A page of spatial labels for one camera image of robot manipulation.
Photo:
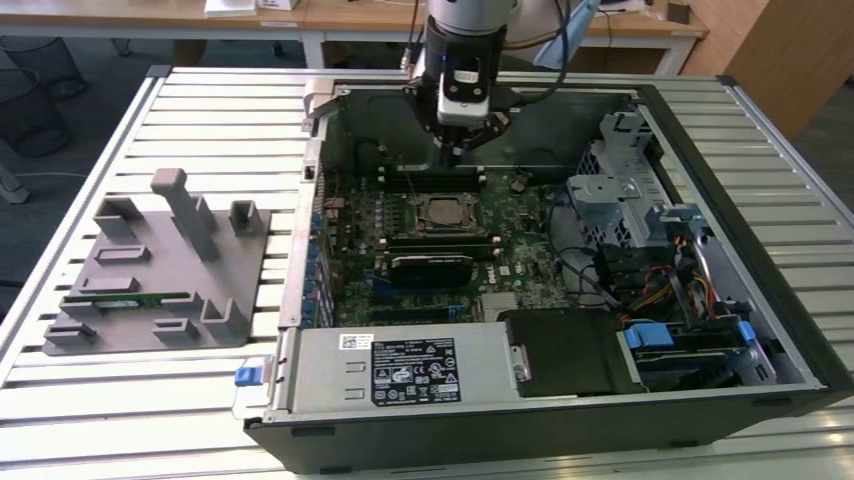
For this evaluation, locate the white box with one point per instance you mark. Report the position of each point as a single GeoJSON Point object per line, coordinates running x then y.
{"type": "Point", "coordinates": [230, 7]}
{"type": "Point", "coordinates": [276, 4]}

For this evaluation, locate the small black desk object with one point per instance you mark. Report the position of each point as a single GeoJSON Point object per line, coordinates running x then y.
{"type": "Point", "coordinates": [679, 12]}

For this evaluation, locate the silver rear port block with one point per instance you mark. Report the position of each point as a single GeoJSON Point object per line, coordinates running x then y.
{"type": "Point", "coordinates": [335, 202]}

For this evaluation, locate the black plastic shroud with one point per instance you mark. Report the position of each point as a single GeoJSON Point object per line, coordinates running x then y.
{"type": "Point", "coordinates": [567, 350]}

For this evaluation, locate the black graphics card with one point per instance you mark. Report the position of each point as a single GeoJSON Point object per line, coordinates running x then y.
{"type": "Point", "coordinates": [430, 270]}

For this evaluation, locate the plastic parts rack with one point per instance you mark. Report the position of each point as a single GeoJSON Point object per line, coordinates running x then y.
{"type": "Point", "coordinates": [174, 272]}

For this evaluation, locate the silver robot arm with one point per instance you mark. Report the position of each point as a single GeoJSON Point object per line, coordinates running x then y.
{"type": "Point", "coordinates": [474, 12]}

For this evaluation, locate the green RAM stick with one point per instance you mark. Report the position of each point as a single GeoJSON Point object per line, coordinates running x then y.
{"type": "Point", "coordinates": [127, 299]}

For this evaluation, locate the black mesh wastebasket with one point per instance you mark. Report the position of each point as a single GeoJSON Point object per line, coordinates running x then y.
{"type": "Point", "coordinates": [27, 120]}
{"type": "Point", "coordinates": [40, 65]}

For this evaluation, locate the wooden desk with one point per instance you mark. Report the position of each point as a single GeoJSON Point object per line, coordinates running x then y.
{"type": "Point", "coordinates": [134, 20]}

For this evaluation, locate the hard disk in blue carrier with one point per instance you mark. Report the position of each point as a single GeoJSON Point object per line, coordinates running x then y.
{"type": "Point", "coordinates": [643, 337]}

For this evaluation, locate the wooden cabinet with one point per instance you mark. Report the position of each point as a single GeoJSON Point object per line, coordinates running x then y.
{"type": "Point", "coordinates": [787, 60]}

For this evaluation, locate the green motherboard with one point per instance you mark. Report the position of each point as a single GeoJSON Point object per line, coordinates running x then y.
{"type": "Point", "coordinates": [534, 250]}

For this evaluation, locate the blue case latch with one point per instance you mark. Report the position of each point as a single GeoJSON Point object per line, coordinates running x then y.
{"type": "Point", "coordinates": [247, 375]}

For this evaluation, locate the silver CPU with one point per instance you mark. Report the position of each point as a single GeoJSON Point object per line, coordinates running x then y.
{"type": "Point", "coordinates": [443, 210]}

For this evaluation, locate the black PC case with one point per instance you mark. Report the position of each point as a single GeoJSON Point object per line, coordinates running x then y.
{"type": "Point", "coordinates": [467, 440]}

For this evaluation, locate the silver chipset heatsink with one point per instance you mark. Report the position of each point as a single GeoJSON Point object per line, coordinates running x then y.
{"type": "Point", "coordinates": [500, 303]}

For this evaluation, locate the silver metal drive cage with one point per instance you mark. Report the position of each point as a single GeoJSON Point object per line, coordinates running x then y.
{"type": "Point", "coordinates": [597, 192]}

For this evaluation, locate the black expansion slot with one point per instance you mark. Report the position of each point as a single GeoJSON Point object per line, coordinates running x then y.
{"type": "Point", "coordinates": [407, 315]}

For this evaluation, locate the silver power supply unit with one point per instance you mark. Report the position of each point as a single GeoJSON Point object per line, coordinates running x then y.
{"type": "Point", "coordinates": [320, 370]}

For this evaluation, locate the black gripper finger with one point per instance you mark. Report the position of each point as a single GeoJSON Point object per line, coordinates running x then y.
{"type": "Point", "coordinates": [490, 134]}
{"type": "Point", "coordinates": [427, 117]}

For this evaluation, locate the CPU socket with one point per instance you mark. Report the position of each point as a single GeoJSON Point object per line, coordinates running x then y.
{"type": "Point", "coordinates": [448, 229]}

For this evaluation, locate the black RAM slot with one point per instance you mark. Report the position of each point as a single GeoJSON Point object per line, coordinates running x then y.
{"type": "Point", "coordinates": [434, 171]}
{"type": "Point", "coordinates": [440, 253]}
{"type": "Point", "coordinates": [434, 177]}
{"type": "Point", "coordinates": [440, 242]}
{"type": "Point", "coordinates": [434, 188]}
{"type": "Point", "coordinates": [440, 237]}
{"type": "Point", "coordinates": [440, 248]}
{"type": "Point", "coordinates": [434, 182]}

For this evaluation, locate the blue bay clip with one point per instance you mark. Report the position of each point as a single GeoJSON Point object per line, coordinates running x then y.
{"type": "Point", "coordinates": [743, 332]}

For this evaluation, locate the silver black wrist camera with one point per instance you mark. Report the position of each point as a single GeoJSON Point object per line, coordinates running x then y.
{"type": "Point", "coordinates": [463, 100]}

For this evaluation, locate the white table leg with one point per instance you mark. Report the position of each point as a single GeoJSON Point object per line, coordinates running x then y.
{"type": "Point", "coordinates": [9, 175]}

